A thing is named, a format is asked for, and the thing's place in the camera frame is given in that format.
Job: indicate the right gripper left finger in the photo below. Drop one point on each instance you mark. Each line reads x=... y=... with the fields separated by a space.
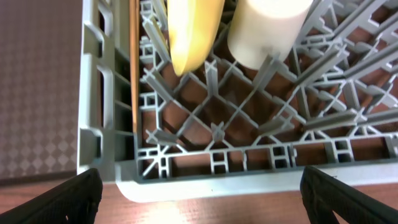
x=74 y=201

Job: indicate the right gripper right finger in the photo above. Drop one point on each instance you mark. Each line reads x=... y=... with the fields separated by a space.
x=324 y=197

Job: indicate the white cup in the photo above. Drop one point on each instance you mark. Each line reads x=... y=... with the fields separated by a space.
x=260 y=28

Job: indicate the wooden chopstick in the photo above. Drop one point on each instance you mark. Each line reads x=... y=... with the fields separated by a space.
x=134 y=21

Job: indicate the yellow plate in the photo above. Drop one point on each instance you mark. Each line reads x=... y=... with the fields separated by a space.
x=192 y=28

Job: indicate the grey dishwasher rack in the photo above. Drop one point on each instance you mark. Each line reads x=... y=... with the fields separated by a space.
x=224 y=129

